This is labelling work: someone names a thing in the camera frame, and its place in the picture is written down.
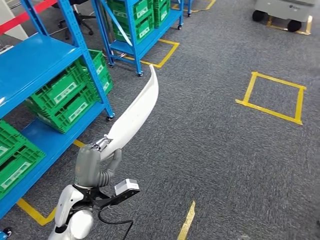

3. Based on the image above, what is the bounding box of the white desk with panel legs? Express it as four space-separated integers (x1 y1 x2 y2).
0 0 29 42

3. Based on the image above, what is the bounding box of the long curved white plastic part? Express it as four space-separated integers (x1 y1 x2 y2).
98 63 160 163

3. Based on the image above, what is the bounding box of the red barrier belt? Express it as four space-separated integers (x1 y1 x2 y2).
0 0 57 36

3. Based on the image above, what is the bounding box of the white floor cable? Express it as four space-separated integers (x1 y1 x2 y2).
47 25 69 37

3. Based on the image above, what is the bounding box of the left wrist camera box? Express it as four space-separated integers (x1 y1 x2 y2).
114 178 140 197

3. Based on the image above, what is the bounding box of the black camera cable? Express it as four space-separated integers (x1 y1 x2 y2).
97 205 134 240

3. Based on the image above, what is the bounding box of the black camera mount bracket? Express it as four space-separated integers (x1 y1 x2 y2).
92 189 140 210

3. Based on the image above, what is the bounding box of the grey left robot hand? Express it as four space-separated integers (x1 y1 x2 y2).
74 135 123 190

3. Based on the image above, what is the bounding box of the yellow tape square outline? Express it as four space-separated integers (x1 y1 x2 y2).
122 38 180 69
171 0 217 14
235 71 307 126
266 14 313 36

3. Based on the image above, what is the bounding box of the white wheeled cart robot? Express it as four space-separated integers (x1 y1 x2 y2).
251 0 317 33

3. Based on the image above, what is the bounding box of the black office chair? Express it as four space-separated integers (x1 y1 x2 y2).
51 0 97 41

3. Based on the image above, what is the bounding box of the yellow tape strip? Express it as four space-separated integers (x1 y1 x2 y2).
177 200 196 240

